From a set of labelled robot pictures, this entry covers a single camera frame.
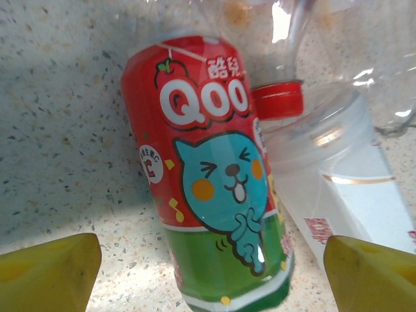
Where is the Qoo cartoon label bottle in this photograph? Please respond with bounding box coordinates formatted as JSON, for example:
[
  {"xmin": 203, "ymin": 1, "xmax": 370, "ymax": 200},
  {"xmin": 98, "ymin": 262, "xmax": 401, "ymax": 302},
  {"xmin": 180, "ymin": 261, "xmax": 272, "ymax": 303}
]
[{"xmin": 120, "ymin": 31, "xmax": 296, "ymax": 311}]

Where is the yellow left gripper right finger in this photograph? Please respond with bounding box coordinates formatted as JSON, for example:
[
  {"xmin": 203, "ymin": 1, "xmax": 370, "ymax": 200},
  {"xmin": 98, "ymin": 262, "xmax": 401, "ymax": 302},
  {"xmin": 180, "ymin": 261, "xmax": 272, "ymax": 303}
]
[{"xmin": 323, "ymin": 235, "xmax": 416, "ymax": 312}]

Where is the slim red-label clear bottle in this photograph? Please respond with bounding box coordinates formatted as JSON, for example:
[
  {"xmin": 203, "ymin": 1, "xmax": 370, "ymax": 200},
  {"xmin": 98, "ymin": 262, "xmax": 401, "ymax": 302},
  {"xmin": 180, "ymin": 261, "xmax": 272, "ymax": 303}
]
[{"xmin": 220, "ymin": 0, "xmax": 416, "ymax": 137}]

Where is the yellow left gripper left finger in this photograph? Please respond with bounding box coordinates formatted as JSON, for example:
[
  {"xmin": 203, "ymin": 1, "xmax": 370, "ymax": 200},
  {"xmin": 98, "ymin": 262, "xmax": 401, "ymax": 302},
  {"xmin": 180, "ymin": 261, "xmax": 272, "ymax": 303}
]
[{"xmin": 0, "ymin": 232, "xmax": 102, "ymax": 312}]

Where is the white-label clear bottle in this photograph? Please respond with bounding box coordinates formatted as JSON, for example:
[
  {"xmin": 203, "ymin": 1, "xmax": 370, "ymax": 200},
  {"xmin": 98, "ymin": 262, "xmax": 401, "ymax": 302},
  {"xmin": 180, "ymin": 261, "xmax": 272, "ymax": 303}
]
[{"xmin": 259, "ymin": 87, "xmax": 416, "ymax": 274}]

